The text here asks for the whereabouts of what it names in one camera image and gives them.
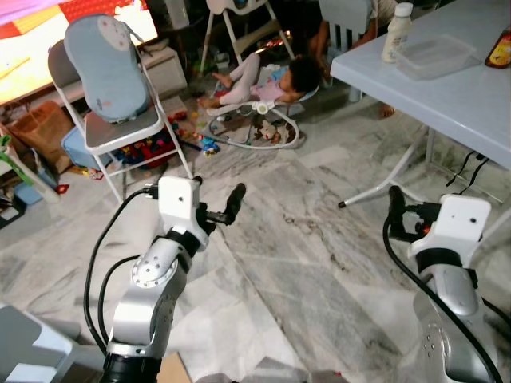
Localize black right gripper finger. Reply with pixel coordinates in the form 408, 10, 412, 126
388, 185, 408, 238

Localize colourful toy blocks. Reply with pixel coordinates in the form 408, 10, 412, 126
112, 128, 183, 170

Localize grey white folding chair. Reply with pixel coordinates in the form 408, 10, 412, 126
46, 38, 197, 204

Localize white baby bouncer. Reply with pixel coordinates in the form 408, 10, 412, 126
206, 80, 320, 152

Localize white storage box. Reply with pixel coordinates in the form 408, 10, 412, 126
137, 45, 189, 102

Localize blue plastic tub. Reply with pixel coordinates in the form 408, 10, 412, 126
61, 126, 113, 170

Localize grey folding table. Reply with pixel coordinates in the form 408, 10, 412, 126
330, 0, 511, 240

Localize baby in pink clothes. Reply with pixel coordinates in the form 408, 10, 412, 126
198, 54, 323, 110

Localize pale blue cushion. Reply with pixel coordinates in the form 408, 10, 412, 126
64, 14, 154, 124

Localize clear plastic food container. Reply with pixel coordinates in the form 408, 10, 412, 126
396, 34, 478, 81

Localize grey robot left leg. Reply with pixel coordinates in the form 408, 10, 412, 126
194, 372, 248, 383

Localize brown paper bag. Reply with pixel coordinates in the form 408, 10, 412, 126
6, 100, 78, 175

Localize white plastic bottle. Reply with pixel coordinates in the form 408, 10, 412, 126
381, 2, 414, 65

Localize person bare leg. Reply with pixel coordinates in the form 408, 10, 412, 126
318, 16, 398, 120

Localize white high chair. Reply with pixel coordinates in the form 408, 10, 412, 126
198, 0, 290, 77

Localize syrup bottle red label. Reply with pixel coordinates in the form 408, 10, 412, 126
484, 28, 511, 69

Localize bright television screen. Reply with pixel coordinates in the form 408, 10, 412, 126
0, 0, 160, 106

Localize pale blue plastic stool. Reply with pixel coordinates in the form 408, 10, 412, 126
0, 303, 81, 383

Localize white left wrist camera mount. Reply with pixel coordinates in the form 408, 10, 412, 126
157, 176, 200, 234

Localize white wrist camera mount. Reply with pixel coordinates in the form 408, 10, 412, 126
410, 194, 493, 258
157, 176, 200, 234

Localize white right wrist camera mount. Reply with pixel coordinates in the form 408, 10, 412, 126
410, 194, 493, 258

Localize black cables under table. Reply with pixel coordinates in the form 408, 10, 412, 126
446, 150, 492, 194

